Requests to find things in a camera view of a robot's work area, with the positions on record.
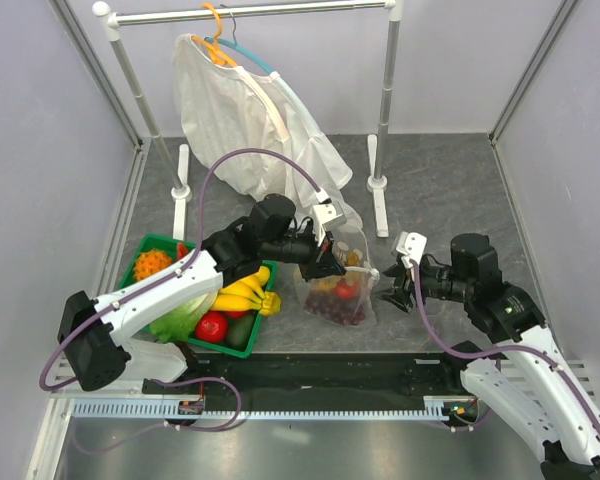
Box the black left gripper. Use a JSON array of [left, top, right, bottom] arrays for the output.
[[261, 223, 346, 283]]

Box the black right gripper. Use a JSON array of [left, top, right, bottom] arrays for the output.
[[374, 253, 473, 314]]

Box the brown longan bunch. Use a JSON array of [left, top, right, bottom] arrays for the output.
[[312, 241, 363, 295]]

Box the red yellow mango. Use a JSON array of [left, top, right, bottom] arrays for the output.
[[334, 279, 360, 300]]

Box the clear dotted zip top bag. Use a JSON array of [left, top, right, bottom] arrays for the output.
[[293, 224, 380, 326]]

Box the purple grape bunch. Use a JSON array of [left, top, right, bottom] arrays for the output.
[[304, 292, 366, 325]]

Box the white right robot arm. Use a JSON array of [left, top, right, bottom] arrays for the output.
[[381, 232, 600, 479]]

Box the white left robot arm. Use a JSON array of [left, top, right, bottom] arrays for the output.
[[57, 192, 346, 392]]

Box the yellow banana bunch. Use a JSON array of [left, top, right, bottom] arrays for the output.
[[211, 266, 281, 316]]

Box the dark green avocado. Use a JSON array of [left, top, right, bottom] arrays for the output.
[[225, 312, 257, 351]]

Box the red tomato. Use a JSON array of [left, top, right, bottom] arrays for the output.
[[194, 311, 229, 344]]

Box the red chili pepper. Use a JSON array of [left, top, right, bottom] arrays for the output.
[[176, 242, 189, 261]]

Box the green lettuce head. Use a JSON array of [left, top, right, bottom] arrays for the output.
[[149, 293, 217, 343]]

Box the silver clothes rack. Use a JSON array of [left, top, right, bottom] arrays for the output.
[[92, 1, 405, 238]]

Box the orange spiky fruit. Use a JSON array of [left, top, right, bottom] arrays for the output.
[[132, 249, 173, 282]]

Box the white hanging shirt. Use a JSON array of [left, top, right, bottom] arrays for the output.
[[172, 34, 363, 228]]

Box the green plastic basket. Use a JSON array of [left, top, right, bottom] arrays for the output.
[[118, 234, 262, 358]]

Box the teal clothes hanger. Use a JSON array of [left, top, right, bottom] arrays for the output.
[[218, 38, 275, 75]]

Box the orange clothes hanger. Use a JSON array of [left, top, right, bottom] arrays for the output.
[[191, 2, 238, 68]]

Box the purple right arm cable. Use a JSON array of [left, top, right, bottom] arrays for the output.
[[410, 259, 600, 466]]

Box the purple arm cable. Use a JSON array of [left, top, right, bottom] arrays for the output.
[[410, 259, 600, 466], [38, 147, 331, 391]]

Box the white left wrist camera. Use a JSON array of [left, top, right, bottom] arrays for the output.
[[310, 189, 347, 244]]

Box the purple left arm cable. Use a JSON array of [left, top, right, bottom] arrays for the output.
[[38, 147, 331, 391]]

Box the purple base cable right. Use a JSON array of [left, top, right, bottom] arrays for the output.
[[442, 392, 494, 434]]

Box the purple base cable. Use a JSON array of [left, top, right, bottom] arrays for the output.
[[72, 377, 244, 454], [442, 392, 494, 434]]

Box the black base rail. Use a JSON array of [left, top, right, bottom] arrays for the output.
[[142, 349, 501, 416]]

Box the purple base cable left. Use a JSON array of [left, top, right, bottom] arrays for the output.
[[72, 377, 244, 454]]

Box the grey slotted cable duct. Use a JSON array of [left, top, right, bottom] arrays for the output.
[[71, 397, 451, 422]]

